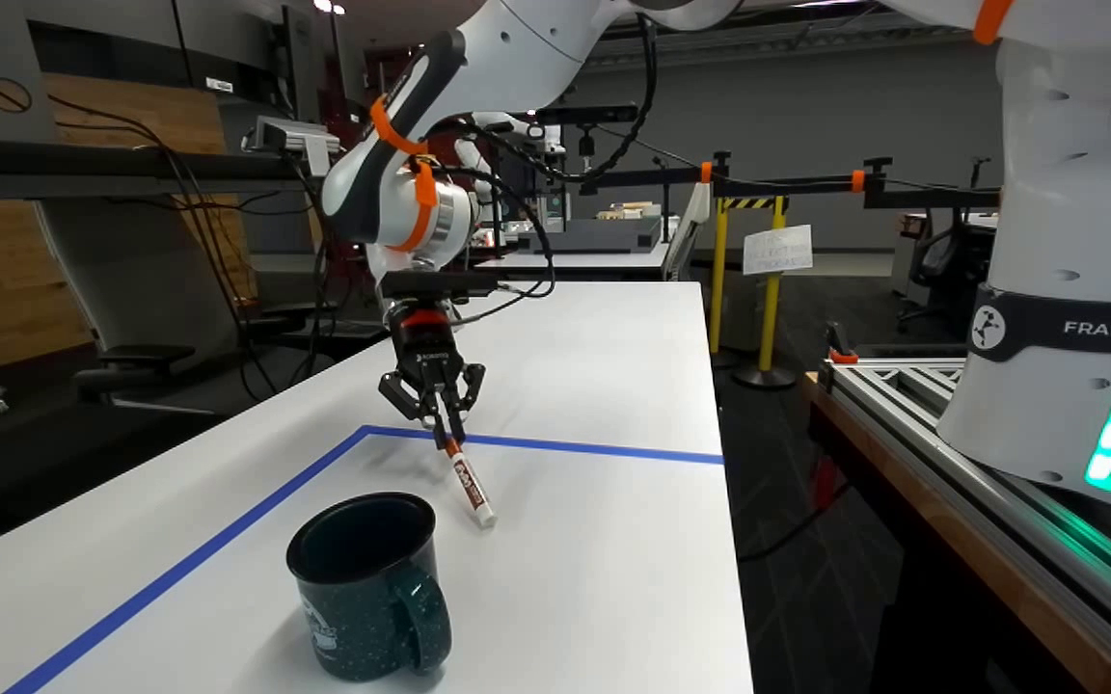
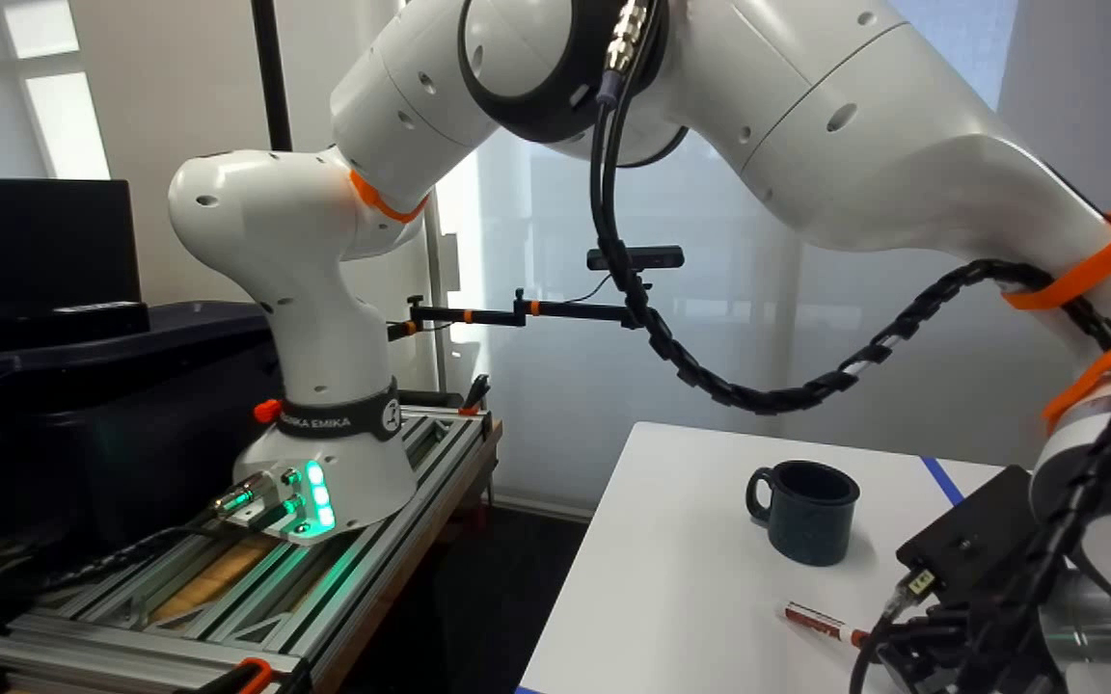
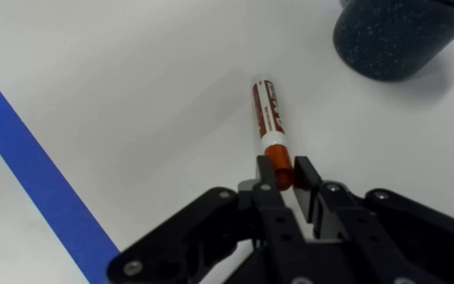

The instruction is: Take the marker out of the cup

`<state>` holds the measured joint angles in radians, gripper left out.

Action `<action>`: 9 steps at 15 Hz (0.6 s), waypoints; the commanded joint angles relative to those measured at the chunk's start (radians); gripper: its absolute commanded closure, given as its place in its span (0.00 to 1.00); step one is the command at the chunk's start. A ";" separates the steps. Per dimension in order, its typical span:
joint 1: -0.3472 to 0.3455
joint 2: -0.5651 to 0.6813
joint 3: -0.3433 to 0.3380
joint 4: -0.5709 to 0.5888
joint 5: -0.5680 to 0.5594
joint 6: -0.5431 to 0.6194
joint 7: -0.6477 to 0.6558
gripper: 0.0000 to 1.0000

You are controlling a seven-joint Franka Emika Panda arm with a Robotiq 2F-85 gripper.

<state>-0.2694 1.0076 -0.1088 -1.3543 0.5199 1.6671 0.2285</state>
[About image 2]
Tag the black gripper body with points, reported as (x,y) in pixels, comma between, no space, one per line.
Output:
(964,649)

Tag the red marker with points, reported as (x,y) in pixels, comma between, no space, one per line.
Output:
(823,623)

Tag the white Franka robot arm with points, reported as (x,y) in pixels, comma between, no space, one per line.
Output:
(840,142)

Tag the blue tape strip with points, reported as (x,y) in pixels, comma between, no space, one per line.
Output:
(941,478)

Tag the dark blue mug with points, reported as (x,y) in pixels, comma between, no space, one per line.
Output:
(813,523)

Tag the aluminium profile robot stand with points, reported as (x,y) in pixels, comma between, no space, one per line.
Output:
(364,563)

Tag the orange stand corner piece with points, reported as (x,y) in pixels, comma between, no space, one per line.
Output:
(257,677)

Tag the orange base knob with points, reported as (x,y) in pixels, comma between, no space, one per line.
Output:
(267,413)

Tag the black cabinet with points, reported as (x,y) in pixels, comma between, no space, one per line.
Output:
(131,410)

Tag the black vertical pole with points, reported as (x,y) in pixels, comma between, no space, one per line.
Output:
(273,72)

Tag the flat black box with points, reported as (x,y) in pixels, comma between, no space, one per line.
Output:
(55,324)

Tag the black monitor with blue light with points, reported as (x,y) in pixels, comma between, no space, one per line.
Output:
(41,243)

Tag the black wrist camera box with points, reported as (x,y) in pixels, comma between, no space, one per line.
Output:
(975,533)

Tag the black bar camera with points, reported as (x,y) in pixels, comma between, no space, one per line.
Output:
(658,255)

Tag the black articulated camera mount arm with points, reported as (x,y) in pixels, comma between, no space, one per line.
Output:
(518,315)

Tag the white window frame post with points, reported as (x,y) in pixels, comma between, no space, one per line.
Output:
(435,320)

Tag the white wall switch box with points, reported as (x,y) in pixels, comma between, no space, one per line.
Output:
(449,265)

